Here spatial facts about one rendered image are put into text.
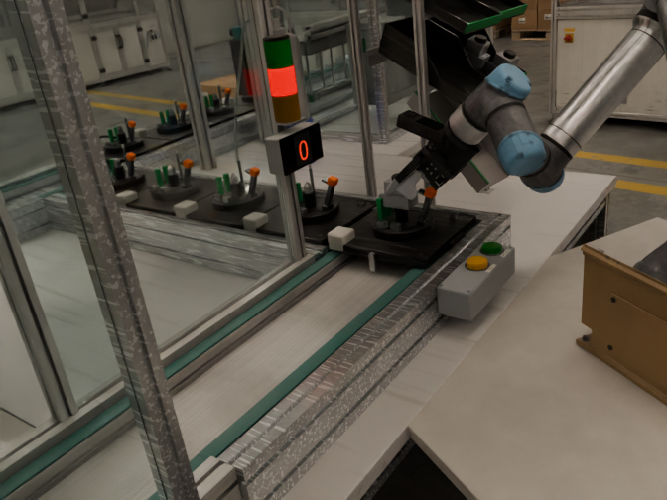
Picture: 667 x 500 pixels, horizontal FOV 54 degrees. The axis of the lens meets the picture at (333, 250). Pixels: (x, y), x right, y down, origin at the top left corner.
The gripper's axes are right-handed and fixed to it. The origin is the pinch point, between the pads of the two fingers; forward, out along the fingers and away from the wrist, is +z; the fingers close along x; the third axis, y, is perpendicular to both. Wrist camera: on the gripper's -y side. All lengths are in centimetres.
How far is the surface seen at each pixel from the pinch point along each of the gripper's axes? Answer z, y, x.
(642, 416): -26, 55, -27
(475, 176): -3.3, 9.3, 20.1
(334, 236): 12.7, -0.1, -12.1
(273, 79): -10.6, -27.0, -21.6
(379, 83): 41, -41, 85
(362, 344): -4.1, 19.9, -41.2
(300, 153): -2.5, -14.9, -20.1
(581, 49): 97, -26, 418
